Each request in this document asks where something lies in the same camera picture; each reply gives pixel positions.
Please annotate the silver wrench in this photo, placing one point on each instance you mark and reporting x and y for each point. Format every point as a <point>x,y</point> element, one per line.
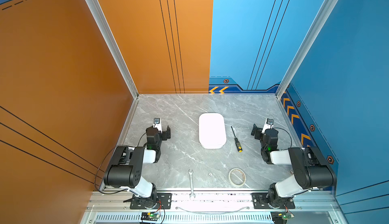
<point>192,195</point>

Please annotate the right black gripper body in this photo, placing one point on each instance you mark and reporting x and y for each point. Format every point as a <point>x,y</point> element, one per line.
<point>257,132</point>

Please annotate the aluminium front rail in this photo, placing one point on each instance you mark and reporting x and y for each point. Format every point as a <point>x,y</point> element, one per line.
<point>216,201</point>

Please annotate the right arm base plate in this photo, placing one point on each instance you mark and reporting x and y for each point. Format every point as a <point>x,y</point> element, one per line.
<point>265,201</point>

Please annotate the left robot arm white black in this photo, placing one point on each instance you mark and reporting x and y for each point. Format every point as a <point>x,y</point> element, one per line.
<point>124,170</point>

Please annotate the clear tape roll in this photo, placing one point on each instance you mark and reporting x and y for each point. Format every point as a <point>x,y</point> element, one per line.
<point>237,177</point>

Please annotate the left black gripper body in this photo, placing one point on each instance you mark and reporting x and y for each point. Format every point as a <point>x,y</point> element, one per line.
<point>164,132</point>

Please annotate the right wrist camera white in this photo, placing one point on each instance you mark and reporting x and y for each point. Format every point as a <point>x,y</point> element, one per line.
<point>269,124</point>

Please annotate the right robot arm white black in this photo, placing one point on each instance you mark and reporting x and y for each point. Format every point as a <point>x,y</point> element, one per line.
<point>310,170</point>

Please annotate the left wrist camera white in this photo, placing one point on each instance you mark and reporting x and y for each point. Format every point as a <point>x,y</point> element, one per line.
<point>157,124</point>

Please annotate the green circuit board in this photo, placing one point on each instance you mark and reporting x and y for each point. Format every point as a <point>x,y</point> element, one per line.
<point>150,217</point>
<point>279,218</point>

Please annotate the white vent grille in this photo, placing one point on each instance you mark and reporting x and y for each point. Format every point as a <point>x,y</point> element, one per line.
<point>187,218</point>

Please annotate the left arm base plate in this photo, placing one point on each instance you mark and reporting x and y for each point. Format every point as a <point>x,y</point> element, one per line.
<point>156,201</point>

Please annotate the right aluminium corner post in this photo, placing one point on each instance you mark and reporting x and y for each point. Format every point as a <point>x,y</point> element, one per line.
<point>314,30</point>

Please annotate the black yellow screwdriver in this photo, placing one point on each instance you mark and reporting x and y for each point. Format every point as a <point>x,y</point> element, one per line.
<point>237,143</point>

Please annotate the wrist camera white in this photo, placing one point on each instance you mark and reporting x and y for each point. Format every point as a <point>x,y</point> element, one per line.
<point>269,124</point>
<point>157,124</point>

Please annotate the aluminium corner post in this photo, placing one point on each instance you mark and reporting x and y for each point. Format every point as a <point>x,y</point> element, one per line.
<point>314,30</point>
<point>105,30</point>

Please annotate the right green circuit board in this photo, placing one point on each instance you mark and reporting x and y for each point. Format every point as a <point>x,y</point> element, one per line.
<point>279,218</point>

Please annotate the white plastic bin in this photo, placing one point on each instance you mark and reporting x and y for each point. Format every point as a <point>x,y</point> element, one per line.
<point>212,133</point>

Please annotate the left aluminium corner post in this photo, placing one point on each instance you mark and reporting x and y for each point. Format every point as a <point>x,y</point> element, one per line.
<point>105,30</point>

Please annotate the left green circuit board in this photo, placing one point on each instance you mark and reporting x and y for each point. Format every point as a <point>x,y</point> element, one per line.
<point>150,217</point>

